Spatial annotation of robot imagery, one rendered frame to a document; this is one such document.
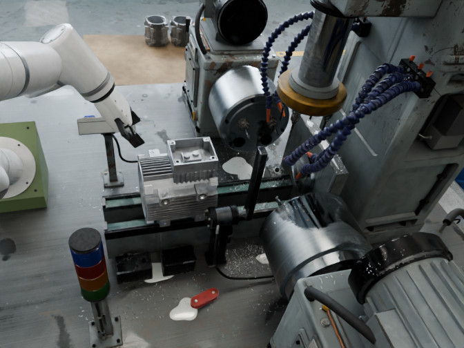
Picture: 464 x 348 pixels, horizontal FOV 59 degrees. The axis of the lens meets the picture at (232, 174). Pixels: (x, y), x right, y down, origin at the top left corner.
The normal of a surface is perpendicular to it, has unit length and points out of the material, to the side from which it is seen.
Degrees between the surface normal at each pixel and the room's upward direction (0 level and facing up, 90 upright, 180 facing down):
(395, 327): 0
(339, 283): 0
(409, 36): 90
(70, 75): 99
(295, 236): 43
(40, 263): 0
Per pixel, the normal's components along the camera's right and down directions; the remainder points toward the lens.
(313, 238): -0.34, -0.57
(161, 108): 0.12, -0.70
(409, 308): -0.65, -0.38
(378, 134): -0.96, 0.11
